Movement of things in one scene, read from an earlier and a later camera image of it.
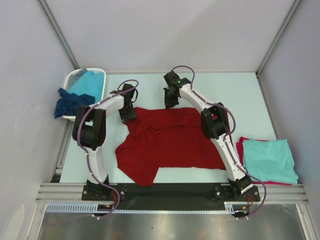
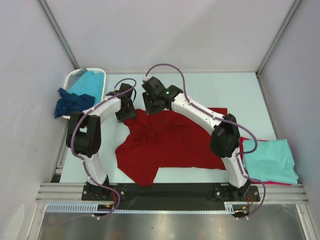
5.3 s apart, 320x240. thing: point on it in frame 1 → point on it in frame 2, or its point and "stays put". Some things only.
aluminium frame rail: (266, 192) stays put
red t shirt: (165, 138) stays put
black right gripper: (168, 103) → (149, 109)
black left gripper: (131, 115) stays put
